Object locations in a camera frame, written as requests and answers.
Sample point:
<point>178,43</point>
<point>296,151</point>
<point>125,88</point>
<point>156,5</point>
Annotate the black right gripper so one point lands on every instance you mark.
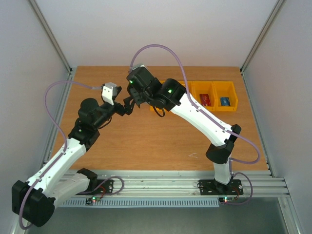
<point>136,96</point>

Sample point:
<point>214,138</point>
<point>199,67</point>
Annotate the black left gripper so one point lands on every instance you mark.
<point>127,108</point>

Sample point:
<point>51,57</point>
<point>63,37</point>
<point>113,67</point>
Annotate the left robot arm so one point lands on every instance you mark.
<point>36,199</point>

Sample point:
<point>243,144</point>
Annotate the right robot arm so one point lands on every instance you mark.
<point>172,96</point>

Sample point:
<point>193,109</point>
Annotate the red card in bin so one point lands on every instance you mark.
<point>205,100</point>

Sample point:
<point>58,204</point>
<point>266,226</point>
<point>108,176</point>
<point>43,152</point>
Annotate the blue card in bin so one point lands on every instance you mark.
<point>225,101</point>

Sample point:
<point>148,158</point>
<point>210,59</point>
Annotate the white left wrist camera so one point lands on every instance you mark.
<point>109,92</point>

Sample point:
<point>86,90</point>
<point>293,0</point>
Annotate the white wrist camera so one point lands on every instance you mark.
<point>109,92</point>
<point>136,66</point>

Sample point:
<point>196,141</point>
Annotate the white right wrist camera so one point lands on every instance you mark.
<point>136,66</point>

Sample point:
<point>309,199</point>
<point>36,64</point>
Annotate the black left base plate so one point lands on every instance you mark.
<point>104,187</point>

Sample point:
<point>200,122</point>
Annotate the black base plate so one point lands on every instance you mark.
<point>104,187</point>
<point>212,187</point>

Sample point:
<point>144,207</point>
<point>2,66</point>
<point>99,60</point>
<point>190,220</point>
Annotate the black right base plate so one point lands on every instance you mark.
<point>212,187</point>

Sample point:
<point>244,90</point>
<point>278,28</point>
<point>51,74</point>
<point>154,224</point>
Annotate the grey slotted cable duct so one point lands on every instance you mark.
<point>131,202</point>

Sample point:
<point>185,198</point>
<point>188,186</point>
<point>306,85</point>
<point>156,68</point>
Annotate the aluminium frame post left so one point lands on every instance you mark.
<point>43,22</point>

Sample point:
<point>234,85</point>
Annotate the aluminium frame post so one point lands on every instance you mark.
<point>43,22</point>
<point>262,34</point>

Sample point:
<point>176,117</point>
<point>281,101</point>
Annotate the aluminium rail base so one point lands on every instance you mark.
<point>166,183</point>

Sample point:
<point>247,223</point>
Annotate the aluminium frame post right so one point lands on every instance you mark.
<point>262,34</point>

